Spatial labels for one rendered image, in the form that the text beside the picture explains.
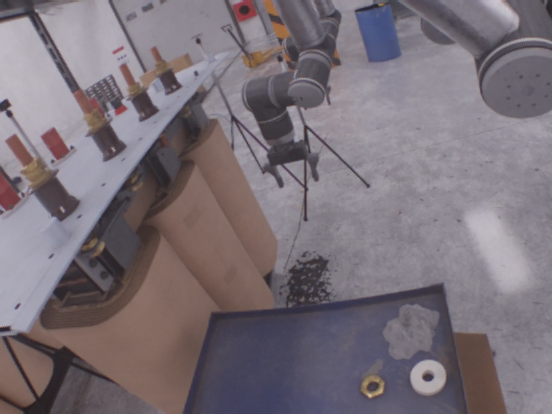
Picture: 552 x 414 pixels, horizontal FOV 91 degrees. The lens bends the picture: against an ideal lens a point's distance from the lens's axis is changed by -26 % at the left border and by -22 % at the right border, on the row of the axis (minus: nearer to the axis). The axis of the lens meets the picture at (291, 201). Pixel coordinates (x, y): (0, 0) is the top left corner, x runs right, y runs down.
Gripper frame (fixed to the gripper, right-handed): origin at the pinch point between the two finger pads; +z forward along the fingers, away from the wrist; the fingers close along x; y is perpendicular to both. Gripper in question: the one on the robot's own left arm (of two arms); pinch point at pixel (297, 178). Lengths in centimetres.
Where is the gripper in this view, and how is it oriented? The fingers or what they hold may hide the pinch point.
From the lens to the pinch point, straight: 122.7
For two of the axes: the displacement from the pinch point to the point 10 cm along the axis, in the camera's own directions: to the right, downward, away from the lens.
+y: 1.6, -6.3, 7.6
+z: 3.3, 7.6, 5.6
